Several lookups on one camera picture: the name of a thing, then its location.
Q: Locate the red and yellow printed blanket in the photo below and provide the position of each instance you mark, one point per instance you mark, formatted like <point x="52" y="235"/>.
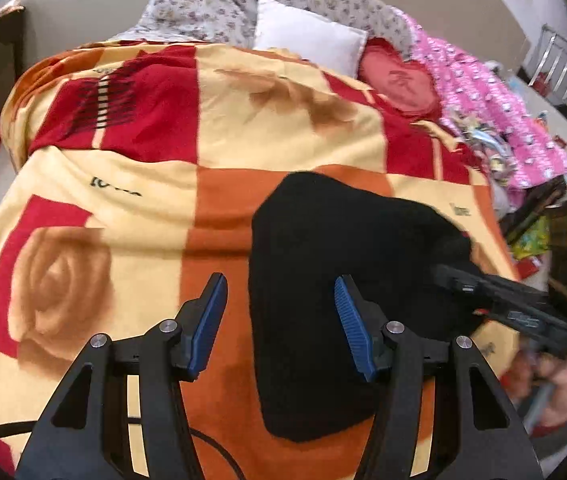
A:
<point x="153" y="170"/>

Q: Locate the colourful patchwork cloth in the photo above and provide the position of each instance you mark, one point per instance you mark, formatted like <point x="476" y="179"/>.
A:
<point x="483" y="145"/>

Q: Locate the person's right hand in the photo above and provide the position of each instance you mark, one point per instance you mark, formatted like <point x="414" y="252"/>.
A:
<point x="558" y="385"/>

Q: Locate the black pants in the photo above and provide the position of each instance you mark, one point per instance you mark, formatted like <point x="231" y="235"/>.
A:
<point x="343" y="300"/>

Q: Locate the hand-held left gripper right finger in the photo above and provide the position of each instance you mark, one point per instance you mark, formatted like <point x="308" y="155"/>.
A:
<point x="351" y="322"/>

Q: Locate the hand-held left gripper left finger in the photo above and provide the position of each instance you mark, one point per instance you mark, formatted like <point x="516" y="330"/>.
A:
<point x="206" y="322"/>

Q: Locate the red heart-shaped cushion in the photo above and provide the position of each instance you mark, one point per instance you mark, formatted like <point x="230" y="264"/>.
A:
<point x="403" y="85"/>

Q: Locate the white pillow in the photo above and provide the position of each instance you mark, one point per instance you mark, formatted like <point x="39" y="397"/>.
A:
<point x="308" y="35"/>

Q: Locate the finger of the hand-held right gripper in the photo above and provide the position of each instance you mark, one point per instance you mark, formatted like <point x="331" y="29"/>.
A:
<point x="463" y="284"/>

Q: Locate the floral grey pillows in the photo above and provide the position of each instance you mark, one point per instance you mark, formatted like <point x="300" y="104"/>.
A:
<point x="263" y="5"/>

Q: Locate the pink printed quilt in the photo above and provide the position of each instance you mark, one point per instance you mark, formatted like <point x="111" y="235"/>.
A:
<point x="493" y="105"/>

